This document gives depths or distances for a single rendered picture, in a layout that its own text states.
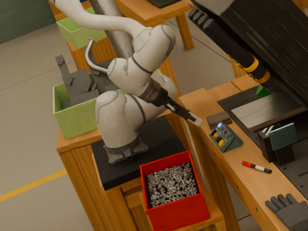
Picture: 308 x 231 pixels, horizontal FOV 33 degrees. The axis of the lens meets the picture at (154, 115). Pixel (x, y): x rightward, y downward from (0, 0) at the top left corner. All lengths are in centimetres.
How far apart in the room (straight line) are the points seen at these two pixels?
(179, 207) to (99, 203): 119
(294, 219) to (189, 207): 41
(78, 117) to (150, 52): 102
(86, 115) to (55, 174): 153
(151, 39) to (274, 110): 50
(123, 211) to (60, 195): 172
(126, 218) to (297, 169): 83
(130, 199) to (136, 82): 60
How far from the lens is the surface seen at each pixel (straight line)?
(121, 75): 192
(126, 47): 227
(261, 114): 179
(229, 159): 203
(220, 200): 287
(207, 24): 144
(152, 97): 198
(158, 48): 188
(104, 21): 205
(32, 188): 426
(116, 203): 229
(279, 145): 190
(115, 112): 218
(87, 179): 293
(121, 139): 223
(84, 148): 283
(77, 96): 304
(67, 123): 283
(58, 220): 374
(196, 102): 251
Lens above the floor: 201
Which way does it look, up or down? 26 degrees down
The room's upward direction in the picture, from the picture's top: 19 degrees counter-clockwise
